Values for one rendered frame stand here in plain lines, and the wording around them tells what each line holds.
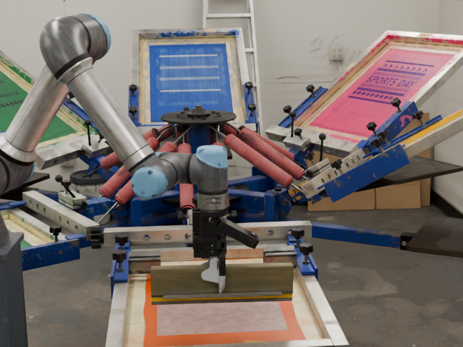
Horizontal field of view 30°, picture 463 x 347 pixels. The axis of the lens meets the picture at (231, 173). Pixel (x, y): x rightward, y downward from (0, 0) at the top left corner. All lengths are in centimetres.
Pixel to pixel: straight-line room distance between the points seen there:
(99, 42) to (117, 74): 453
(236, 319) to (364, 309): 264
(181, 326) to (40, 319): 268
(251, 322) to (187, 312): 19
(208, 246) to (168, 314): 34
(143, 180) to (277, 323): 59
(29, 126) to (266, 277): 71
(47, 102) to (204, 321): 71
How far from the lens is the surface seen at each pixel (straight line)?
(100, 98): 200
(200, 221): 211
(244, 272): 217
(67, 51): 202
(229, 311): 240
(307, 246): 259
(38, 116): 223
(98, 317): 489
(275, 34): 669
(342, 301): 504
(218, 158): 206
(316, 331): 228
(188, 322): 233
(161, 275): 216
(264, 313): 238
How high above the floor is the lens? 187
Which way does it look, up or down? 13 degrees down
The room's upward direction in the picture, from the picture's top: 1 degrees counter-clockwise
